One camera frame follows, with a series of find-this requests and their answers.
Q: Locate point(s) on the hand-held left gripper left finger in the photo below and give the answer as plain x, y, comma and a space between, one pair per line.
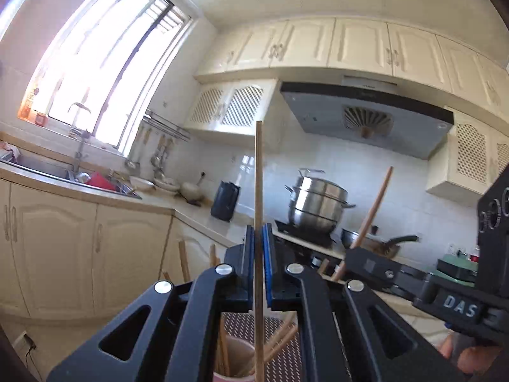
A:
248, 266

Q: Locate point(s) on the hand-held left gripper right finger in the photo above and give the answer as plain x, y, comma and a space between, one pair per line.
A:
267, 266

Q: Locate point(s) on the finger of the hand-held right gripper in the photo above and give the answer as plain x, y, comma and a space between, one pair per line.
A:
370, 264

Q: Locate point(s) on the wooden chopstick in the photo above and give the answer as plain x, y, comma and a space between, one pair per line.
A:
259, 175
375, 207

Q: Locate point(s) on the group of wooden chopsticks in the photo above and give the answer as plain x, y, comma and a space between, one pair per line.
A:
183, 262

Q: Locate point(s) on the pink cup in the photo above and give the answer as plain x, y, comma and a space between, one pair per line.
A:
242, 356

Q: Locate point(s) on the person's right hand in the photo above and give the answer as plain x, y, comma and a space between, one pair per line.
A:
477, 360

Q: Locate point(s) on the red bottle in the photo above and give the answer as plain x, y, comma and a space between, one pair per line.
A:
476, 255

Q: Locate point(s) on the green electric cooker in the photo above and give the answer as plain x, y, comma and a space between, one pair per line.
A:
457, 266

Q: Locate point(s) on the black induction cooker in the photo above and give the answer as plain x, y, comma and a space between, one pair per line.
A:
294, 232

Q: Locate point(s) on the brown polka dot tablecloth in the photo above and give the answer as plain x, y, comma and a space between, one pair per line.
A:
238, 324

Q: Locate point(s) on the black electric kettle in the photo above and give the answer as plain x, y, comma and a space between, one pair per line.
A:
224, 203

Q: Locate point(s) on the steel steamer pot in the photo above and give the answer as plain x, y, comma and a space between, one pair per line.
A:
318, 207

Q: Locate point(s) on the stacked ceramic bowls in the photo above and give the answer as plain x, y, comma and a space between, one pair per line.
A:
191, 193

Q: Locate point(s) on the white bowls on counter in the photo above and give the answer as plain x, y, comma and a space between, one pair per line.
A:
167, 185

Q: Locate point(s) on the cream lattice door cabinet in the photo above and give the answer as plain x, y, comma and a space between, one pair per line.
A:
238, 107
469, 155

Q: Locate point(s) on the white bowl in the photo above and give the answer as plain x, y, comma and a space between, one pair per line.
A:
142, 184

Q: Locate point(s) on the hanging steel strainer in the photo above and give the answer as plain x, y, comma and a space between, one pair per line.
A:
158, 159

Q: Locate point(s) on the grey range hood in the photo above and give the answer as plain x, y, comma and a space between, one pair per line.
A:
326, 115

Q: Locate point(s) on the hanging steel ladle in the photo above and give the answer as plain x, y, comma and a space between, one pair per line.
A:
130, 162

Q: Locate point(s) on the red basin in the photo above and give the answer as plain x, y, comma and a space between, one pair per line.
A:
99, 180

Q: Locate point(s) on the cream base cabinets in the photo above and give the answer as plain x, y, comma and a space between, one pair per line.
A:
59, 246

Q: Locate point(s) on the steel sink faucet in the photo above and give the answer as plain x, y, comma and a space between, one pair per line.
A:
81, 147

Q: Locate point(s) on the cream upper cabinets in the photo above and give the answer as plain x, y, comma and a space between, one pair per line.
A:
358, 47

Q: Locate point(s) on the steel kitchen sink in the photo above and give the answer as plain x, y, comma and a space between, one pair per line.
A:
35, 165

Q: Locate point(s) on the sliding kitchen window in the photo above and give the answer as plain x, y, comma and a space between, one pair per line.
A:
99, 47

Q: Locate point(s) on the orange windowsill bottle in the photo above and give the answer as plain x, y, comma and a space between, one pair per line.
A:
27, 105

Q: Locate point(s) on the white double wall socket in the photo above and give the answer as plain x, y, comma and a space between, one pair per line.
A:
458, 248

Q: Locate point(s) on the steel wall utensil rack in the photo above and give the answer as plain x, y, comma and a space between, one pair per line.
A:
167, 127

